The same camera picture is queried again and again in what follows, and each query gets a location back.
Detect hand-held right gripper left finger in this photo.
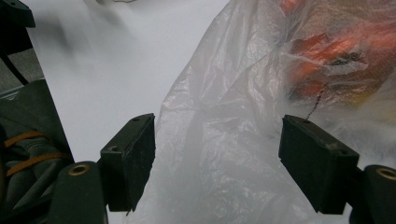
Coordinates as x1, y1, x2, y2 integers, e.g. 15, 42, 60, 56
100, 113, 156, 213

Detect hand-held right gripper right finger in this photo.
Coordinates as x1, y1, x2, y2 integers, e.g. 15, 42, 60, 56
277, 114, 361, 216

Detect translucent white plastic bag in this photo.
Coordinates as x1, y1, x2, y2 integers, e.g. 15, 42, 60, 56
127, 0, 396, 224

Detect orange and black chip bag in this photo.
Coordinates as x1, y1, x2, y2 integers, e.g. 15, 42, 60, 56
278, 0, 396, 106

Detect black cable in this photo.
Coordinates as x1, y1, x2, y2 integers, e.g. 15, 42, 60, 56
0, 50, 30, 86

